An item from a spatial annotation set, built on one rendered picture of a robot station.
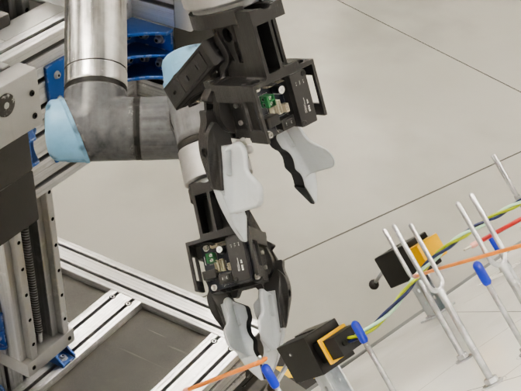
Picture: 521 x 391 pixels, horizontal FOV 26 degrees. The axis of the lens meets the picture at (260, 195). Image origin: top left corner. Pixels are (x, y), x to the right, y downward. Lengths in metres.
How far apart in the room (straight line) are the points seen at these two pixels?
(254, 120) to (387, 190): 2.41
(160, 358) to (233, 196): 1.47
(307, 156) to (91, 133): 0.34
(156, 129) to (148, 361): 1.20
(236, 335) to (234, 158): 0.26
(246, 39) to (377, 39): 3.32
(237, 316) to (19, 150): 0.59
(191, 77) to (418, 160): 2.53
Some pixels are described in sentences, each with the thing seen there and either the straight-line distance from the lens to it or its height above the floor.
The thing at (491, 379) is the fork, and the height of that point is 1.23.
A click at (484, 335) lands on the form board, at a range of 1.14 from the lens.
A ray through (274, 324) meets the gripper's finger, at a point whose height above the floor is 1.07.
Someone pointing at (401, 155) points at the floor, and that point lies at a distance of 3.55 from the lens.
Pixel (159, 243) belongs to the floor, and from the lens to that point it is 3.14.
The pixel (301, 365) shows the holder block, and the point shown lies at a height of 1.10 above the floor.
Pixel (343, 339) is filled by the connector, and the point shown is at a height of 1.15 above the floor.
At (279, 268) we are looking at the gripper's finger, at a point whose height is 1.11.
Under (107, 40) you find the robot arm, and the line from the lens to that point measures 1.35.
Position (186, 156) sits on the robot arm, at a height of 1.21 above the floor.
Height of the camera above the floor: 1.84
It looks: 33 degrees down
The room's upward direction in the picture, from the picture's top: straight up
